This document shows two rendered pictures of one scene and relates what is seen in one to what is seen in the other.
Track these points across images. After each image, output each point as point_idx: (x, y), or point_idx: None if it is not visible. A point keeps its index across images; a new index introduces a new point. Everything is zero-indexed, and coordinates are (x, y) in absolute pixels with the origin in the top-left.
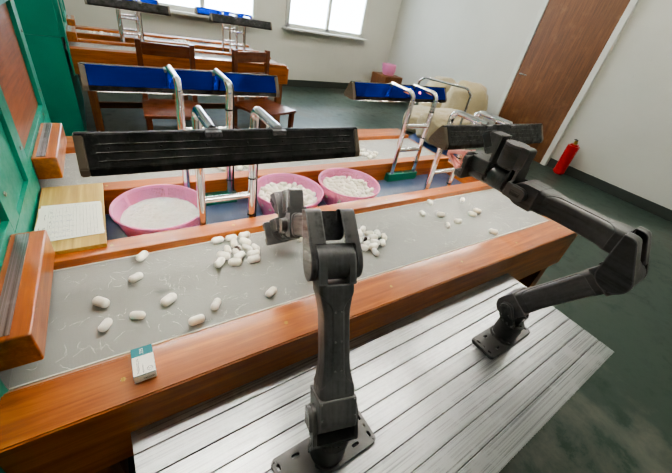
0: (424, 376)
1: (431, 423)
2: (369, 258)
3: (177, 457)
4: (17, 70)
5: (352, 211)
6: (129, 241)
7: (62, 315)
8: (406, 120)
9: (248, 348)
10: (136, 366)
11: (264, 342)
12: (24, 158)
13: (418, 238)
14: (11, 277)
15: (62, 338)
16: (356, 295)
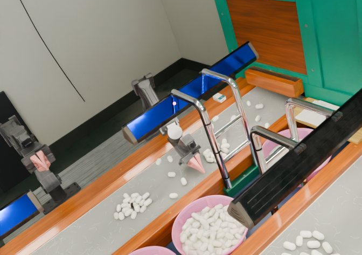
0: (114, 162)
1: (117, 149)
2: (131, 192)
3: None
4: None
5: (132, 81)
6: (279, 124)
7: (270, 100)
8: None
9: (187, 117)
10: (218, 94)
11: (181, 121)
12: None
13: (84, 233)
14: (272, 73)
15: (259, 97)
16: (141, 155)
